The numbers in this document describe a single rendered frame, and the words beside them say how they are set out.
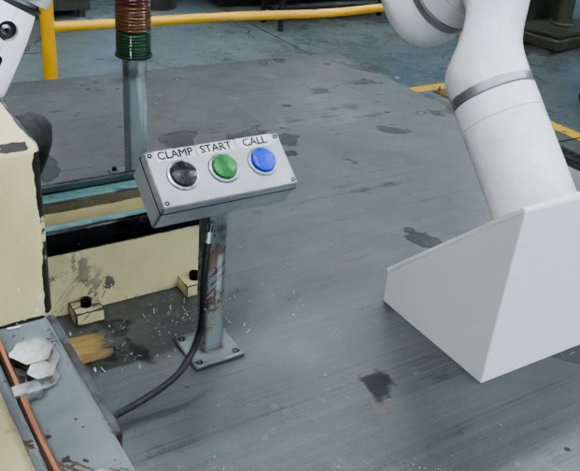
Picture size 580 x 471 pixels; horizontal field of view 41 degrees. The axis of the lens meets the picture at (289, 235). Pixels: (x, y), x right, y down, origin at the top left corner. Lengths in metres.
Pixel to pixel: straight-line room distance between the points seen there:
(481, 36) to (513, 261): 0.34
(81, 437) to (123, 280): 0.72
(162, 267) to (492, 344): 0.46
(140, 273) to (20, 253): 0.80
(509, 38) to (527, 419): 0.51
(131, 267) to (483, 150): 0.51
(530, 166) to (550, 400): 0.31
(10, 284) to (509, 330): 0.78
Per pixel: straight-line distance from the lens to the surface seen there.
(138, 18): 1.34
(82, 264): 1.05
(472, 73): 1.12
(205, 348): 0.99
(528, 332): 1.04
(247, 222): 1.31
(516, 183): 1.08
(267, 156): 0.88
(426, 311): 1.07
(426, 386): 1.00
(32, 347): 0.42
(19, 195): 0.28
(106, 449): 0.37
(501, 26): 1.13
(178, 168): 0.84
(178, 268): 1.12
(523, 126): 1.10
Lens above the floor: 1.42
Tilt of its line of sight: 29 degrees down
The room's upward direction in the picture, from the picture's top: 5 degrees clockwise
